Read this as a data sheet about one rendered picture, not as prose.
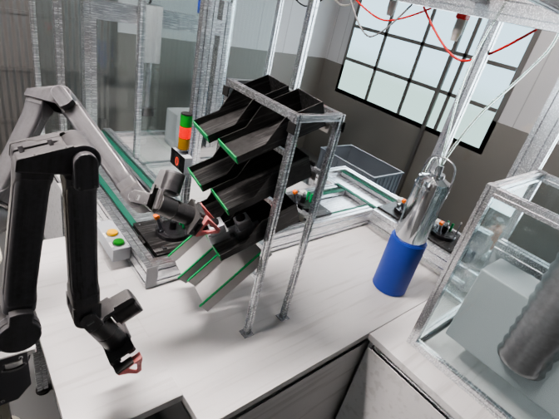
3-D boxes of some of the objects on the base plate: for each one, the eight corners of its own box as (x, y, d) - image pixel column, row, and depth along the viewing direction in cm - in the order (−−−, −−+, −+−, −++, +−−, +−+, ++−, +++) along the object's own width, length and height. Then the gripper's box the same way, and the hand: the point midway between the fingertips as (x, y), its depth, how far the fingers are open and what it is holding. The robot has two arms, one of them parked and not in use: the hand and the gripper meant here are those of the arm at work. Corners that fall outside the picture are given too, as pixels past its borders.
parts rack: (244, 338, 138) (297, 116, 100) (194, 277, 160) (221, 76, 123) (289, 318, 151) (350, 115, 113) (237, 263, 173) (274, 80, 136)
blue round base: (392, 301, 173) (414, 251, 161) (365, 280, 183) (384, 231, 171) (411, 291, 183) (434, 244, 171) (385, 271, 193) (405, 224, 180)
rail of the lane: (145, 289, 148) (146, 266, 143) (76, 184, 204) (75, 165, 198) (159, 285, 152) (161, 263, 147) (86, 182, 207) (86, 163, 202)
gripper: (163, 208, 115) (206, 225, 124) (170, 229, 107) (215, 245, 117) (175, 190, 113) (219, 209, 123) (183, 209, 105) (228, 228, 115)
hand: (215, 225), depth 119 cm, fingers closed on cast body, 4 cm apart
